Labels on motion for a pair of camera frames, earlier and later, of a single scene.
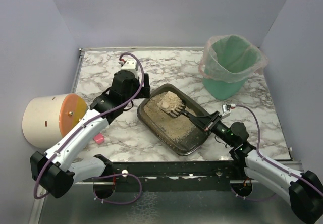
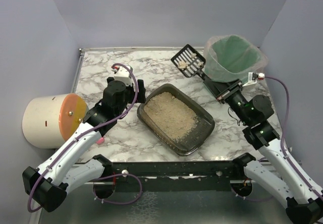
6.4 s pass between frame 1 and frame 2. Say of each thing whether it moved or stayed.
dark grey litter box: stayed
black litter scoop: moved
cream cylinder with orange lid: stayed
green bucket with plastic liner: stayed
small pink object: stayed
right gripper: moved
